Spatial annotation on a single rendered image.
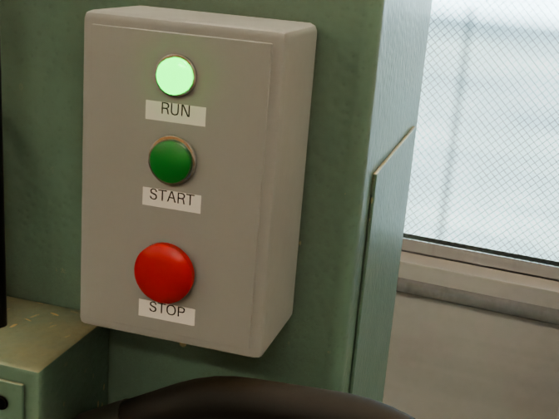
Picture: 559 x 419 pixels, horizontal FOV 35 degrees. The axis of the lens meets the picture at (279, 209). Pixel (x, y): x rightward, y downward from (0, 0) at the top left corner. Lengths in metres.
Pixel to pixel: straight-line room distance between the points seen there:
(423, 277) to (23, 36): 1.57
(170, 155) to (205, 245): 0.05
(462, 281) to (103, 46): 1.62
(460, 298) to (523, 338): 0.16
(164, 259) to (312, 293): 0.10
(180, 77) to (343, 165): 0.10
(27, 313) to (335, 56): 0.23
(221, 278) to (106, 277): 0.06
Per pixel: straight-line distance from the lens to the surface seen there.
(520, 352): 2.03
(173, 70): 0.40
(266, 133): 0.40
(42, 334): 0.51
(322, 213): 0.47
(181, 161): 0.41
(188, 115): 0.41
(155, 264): 0.42
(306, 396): 0.46
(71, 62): 0.50
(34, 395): 0.48
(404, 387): 2.12
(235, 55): 0.40
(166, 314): 0.44
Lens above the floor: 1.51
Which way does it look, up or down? 17 degrees down
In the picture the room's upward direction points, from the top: 5 degrees clockwise
